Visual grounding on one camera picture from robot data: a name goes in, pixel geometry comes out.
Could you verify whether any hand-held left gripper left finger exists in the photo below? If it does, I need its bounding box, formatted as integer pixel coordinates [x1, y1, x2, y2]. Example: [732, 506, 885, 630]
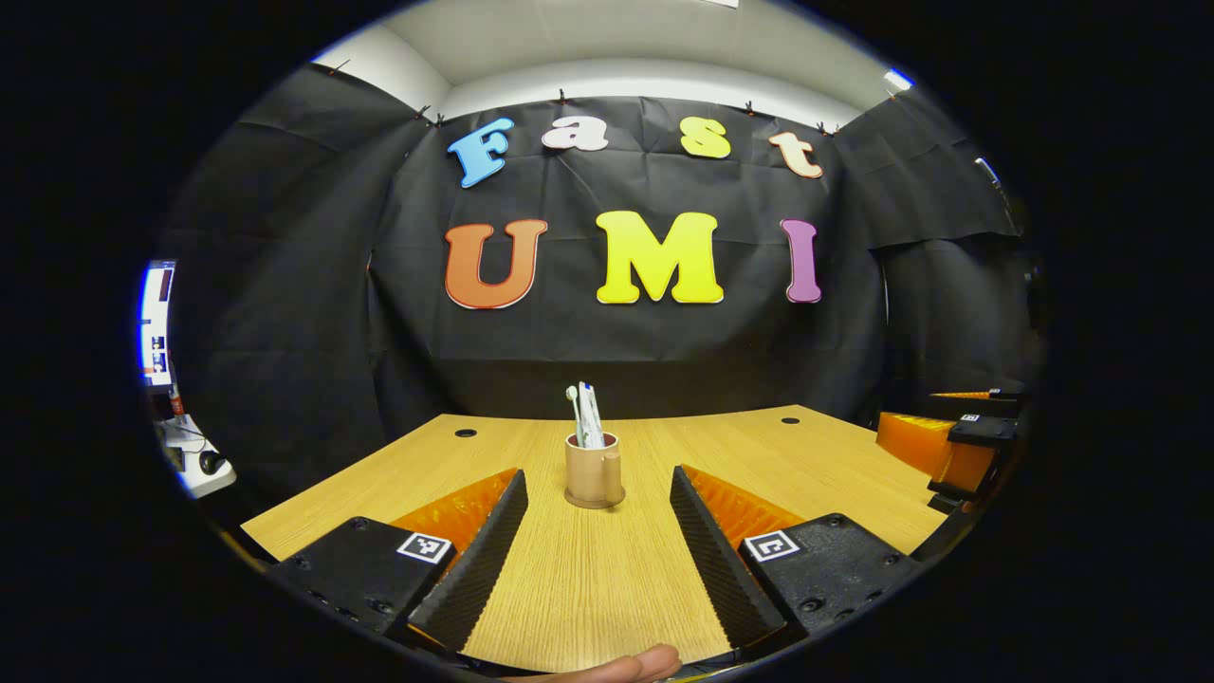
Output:
[268, 467, 530, 655]

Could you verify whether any wooden desktop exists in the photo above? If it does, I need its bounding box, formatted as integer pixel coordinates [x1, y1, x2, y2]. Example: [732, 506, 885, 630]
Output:
[242, 405, 949, 674]

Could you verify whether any beige cup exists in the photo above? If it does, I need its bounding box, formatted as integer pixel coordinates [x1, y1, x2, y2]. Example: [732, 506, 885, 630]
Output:
[564, 431, 627, 506]

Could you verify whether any computer monitor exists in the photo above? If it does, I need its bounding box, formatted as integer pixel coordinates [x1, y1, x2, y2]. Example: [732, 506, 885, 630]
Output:
[139, 262, 177, 389]

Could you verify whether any white side table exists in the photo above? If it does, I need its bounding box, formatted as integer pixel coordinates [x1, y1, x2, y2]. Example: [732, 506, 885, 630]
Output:
[155, 414, 238, 500]

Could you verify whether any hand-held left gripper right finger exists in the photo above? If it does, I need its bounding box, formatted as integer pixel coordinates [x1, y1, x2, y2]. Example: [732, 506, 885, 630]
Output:
[669, 464, 921, 652]

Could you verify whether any white toothpaste tube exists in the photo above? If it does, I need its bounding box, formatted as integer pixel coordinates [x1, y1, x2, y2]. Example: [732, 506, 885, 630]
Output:
[578, 380, 607, 450]

